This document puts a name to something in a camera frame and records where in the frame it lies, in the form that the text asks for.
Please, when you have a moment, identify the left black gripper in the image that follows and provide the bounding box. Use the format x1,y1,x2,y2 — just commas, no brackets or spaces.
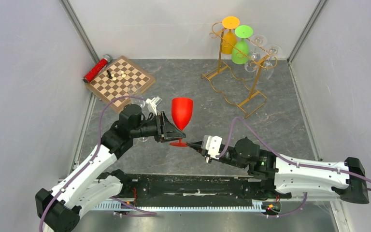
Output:
130,111,186,143

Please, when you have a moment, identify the red wine glass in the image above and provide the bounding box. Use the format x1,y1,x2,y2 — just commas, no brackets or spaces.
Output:
171,97,194,131

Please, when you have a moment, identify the clear green-rimmed wine glass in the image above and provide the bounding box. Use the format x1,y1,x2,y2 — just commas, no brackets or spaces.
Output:
138,137,149,142

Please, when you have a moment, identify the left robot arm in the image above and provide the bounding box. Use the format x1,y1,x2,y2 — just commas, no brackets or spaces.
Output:
35,104,186,232

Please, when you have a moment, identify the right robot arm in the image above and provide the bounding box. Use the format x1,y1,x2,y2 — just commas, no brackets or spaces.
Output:
186,135,369,204

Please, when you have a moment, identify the green wine glass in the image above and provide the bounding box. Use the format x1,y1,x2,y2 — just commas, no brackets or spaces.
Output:
231,25,253,65

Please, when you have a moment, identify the orange wine glass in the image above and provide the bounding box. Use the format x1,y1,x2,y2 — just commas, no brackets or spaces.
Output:
221,16,240,55

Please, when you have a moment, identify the clear back wine glass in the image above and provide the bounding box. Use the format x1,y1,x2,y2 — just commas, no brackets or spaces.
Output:
244,34,267,73

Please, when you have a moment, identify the wooden chessboard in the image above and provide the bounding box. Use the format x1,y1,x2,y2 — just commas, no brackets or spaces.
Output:
85,56,156,103

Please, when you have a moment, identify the black chess piece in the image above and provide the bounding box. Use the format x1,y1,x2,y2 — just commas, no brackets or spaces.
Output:
106,70,112,79

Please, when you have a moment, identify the red glitter tube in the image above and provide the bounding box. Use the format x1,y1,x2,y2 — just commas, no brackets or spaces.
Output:
83,55,111,84

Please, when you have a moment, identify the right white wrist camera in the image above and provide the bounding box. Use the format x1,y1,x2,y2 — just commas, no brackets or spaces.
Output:
202,135,222,159

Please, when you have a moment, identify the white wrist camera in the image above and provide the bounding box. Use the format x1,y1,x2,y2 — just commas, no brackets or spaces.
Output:
202,135,222,159
145,96,162,115

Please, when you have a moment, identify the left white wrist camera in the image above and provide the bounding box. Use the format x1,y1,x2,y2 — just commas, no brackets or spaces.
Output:
145,96,162,115

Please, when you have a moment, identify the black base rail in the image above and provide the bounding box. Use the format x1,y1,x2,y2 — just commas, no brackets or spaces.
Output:
100,170,282,207

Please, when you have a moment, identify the gold wire glass rack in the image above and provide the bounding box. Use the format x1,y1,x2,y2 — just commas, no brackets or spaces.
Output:
201,19,279,117

